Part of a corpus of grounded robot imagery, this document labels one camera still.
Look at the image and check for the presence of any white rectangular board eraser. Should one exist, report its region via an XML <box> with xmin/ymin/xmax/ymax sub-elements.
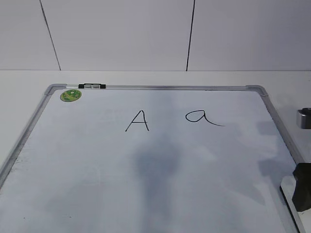
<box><xmin>280</xmin><ymin>176</ymin><xmax>299</xmax><ymax>219</ymax></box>

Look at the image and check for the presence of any white board with aluminium frame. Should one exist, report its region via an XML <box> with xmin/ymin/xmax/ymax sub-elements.
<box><xmin>0</xmin><ymin>84</ymin><xmax>311</xmax><ymax>233</ymax></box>

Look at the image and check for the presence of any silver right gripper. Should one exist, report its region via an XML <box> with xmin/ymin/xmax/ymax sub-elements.
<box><xmin>292</xmin><ymin>107</ymin><xmax>311</xmax><ymax>212</ymax></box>

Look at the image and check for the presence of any black and clear marker pen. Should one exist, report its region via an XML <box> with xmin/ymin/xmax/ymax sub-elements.
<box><xmin>78</xmin><ymin>83</ymin><xmax>106</xmax><ymax>89</ymax></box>

